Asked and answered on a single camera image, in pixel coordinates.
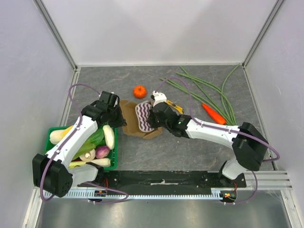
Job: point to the orange carrot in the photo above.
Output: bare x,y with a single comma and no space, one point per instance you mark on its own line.
217,118

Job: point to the brown cardboard express box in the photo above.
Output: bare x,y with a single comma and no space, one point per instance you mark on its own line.
132,127

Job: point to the green plastic basket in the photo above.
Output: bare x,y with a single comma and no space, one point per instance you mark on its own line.
112,154

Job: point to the grey slotted cable duct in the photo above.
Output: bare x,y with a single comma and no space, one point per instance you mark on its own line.
97,193

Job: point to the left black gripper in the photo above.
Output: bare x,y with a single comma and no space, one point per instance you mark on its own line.
119,122

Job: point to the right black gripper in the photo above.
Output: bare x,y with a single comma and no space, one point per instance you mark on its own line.
152,118

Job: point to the small orange pumpkin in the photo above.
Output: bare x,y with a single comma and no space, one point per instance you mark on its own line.
139,92

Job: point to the green leafy vegetable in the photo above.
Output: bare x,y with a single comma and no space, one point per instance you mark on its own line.
92,142

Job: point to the white corn cob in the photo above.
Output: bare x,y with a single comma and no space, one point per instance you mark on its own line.
57,135

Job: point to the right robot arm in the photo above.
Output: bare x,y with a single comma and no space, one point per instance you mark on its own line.
248,145

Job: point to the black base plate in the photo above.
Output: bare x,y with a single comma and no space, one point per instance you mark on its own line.
206,179

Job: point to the purple onion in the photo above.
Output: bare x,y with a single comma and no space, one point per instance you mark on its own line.
101,152

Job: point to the yellow utility knife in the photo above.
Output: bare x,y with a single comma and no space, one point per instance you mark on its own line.
175,106

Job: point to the purple white wavy cloth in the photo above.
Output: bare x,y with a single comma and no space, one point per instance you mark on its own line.
142,111

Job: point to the white mushroom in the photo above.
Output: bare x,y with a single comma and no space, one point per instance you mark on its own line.
88,156

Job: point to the white eggplant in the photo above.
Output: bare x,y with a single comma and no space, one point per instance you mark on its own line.
109,136

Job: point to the green celery stalk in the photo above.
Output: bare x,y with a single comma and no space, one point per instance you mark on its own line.
75,164

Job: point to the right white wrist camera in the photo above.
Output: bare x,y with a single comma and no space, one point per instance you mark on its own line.
158,97

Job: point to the bunch of long green beans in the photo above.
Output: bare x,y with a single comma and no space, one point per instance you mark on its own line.
208,85

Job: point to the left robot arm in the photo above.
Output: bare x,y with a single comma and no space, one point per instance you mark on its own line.
51,171

